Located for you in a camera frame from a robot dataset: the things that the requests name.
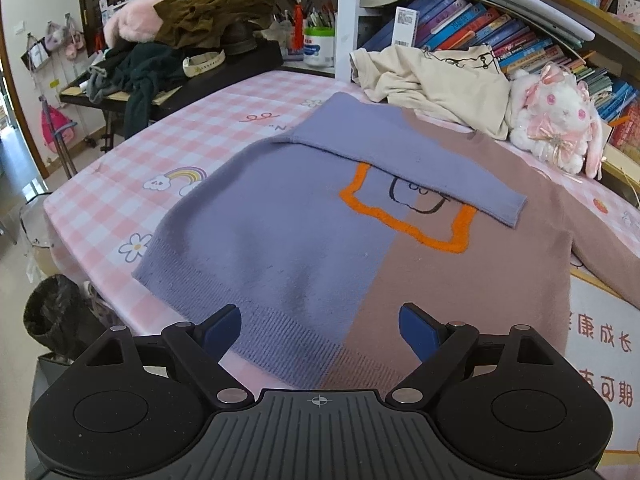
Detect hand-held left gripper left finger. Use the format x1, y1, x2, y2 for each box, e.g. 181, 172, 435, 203
75, 304, 252, 409

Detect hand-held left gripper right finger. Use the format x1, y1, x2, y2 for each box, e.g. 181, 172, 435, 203
385, 302, 567, 408

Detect purple and brown sweater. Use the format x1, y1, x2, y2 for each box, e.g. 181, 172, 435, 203
131, 91, 640, 392

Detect black trash bin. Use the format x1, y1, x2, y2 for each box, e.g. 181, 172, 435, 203
22, 274, 97, 363

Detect pink plaid printed table mat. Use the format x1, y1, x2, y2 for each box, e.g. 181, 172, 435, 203
42, 67, 640, 480

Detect cream shirt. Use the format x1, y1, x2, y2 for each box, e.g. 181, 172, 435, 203
348, 44, 514, 142

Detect white and pink plush bunny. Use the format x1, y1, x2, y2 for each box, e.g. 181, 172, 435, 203
506, 61, 607, 180

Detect pink backpack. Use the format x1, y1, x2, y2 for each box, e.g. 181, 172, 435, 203
40, 104, 77, 149

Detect black side table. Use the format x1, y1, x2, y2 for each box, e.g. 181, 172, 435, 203
59, 39, 284, 113

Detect cream wristwatch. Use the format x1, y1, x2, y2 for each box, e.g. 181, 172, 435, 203
182, 51, 226, 79

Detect dark green cloth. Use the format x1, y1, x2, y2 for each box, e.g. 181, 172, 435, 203
87, 41, 189, 139

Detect dark hat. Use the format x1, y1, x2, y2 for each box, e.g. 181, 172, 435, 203
222, 21, 260, 55

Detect white green pen holder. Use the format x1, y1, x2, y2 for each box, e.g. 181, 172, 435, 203
302, 26, 336, 69

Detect white barcode box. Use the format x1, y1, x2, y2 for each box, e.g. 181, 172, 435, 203
392, 6, 419, 46

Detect row of colourful books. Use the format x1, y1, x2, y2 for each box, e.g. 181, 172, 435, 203
361, 0, 640, 126

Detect red tassel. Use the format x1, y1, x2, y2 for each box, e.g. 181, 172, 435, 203
292, 0, 306, 54

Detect olive green cloth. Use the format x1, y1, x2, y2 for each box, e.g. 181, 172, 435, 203
152, 0, 277, 52

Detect white bookshelf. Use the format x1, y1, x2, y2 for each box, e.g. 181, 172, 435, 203
130, 0, 640, 206

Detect pen holder with pens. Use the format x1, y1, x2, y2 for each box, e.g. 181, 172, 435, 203
270, 0, 337, 61

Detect pink fluffy plush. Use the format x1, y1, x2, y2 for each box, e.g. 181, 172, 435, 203
102, 0, 167, 44

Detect hanging small bags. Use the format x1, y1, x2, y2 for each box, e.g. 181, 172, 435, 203
21, 17, 87, 67

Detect stack of white tablets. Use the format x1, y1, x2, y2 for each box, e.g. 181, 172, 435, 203
448, 0, 597, 48

